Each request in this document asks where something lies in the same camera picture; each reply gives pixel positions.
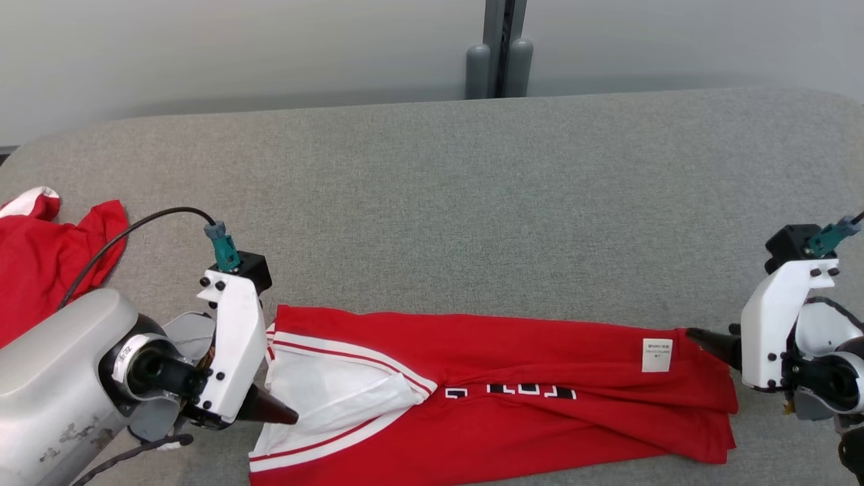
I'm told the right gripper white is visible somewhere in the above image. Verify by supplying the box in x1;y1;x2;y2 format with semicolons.
686;259;841;392

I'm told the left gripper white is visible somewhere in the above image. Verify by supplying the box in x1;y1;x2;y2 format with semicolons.
182;270;299;431

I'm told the red Bulls basketball jersey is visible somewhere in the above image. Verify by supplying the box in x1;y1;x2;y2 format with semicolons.
248;305;738;486

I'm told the red shorts white trim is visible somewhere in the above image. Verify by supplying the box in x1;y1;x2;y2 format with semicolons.
0;187;129;348

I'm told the left arm black gripper cable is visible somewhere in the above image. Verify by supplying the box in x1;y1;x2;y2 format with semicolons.
71;434;194;486

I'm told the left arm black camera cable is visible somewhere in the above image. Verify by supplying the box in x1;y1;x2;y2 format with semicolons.
57;207;217;311

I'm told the grey rounded cylinder post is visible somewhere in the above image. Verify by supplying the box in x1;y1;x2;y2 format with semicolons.
465;44;491;100
508;38;534;97

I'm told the grey metal partition post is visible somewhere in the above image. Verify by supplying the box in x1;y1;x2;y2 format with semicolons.
483;0;529;99

